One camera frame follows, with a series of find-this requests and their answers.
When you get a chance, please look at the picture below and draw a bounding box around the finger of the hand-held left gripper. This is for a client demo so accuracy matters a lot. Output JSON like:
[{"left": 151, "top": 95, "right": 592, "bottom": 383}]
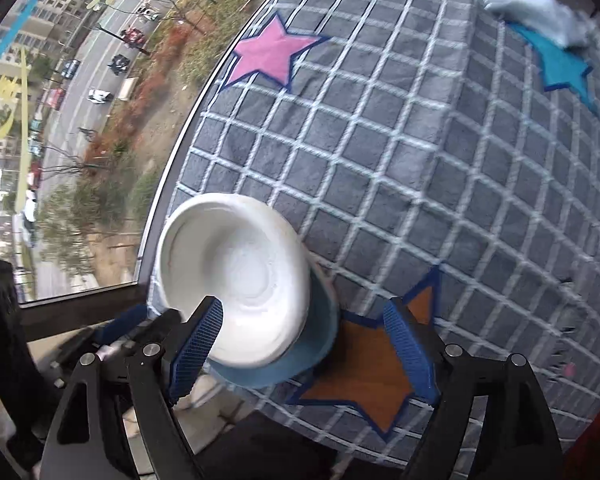
[
  {"left": 142, "top": 308, "right": 182, "bottom": 346},
  {"left": 92, "top": 304, "right": 150, "bottom": 346}
]

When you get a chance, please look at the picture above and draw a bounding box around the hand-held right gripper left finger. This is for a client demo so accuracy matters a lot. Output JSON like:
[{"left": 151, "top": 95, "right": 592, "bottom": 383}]
[{"left": 40, "top": 296, "right": 225, "bottom": 480}]

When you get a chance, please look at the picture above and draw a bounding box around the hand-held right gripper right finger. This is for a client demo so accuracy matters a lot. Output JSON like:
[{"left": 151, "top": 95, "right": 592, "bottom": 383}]
[{"left": 382, "top": 297, "right": 566, "bottom": 480}]

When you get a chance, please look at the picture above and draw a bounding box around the white paper bowl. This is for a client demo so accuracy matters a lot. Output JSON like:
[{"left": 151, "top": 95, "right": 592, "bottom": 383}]
[{"left": 157, "top": 192, "right": 312, "bottom": 367}]

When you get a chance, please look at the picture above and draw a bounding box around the blue plastic plate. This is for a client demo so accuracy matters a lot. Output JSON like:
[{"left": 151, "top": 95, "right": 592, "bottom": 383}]
[{"left": 207, "top": 260, "right": 340, "bottom": 390}]

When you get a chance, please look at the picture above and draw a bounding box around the grey plaid star tablecloth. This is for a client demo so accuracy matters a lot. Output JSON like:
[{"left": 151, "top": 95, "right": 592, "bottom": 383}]
[{"left": 147, "top": 0, "right": 600, "bottom": 466}]

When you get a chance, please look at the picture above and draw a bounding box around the light blue towel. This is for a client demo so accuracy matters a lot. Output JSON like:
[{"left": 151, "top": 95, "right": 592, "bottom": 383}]
[{"left": 480, "top": 0, "right": 593, "bottom": 51}]

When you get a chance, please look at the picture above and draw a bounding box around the black window frame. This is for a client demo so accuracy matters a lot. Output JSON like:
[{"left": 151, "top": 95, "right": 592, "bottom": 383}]
[{"left": 17, "top": 280, "right": 153, "bottom": 341}]

